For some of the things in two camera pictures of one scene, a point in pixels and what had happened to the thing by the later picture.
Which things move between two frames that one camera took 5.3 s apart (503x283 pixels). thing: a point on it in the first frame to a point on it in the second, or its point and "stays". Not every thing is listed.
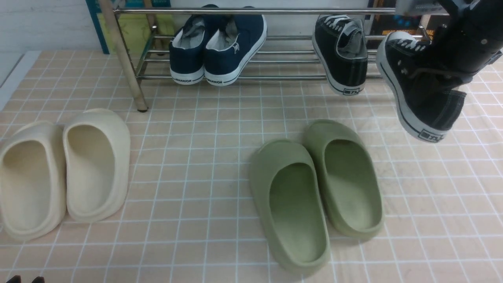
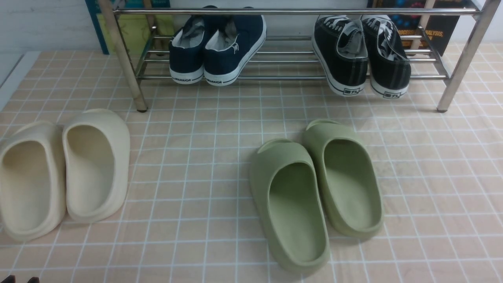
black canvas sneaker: x=428 y=107 to x=389 y=66
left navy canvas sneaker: x=187 y=50 stays
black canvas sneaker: x=340 y=41 stays
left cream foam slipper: x=33 y=180 stays
